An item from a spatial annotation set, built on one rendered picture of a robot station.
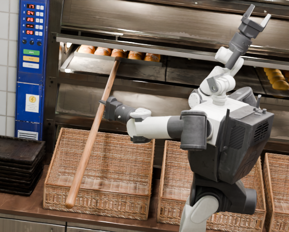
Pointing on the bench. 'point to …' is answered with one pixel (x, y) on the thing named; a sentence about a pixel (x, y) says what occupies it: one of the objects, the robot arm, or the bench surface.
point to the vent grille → (27, 135)
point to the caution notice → (32, 103)
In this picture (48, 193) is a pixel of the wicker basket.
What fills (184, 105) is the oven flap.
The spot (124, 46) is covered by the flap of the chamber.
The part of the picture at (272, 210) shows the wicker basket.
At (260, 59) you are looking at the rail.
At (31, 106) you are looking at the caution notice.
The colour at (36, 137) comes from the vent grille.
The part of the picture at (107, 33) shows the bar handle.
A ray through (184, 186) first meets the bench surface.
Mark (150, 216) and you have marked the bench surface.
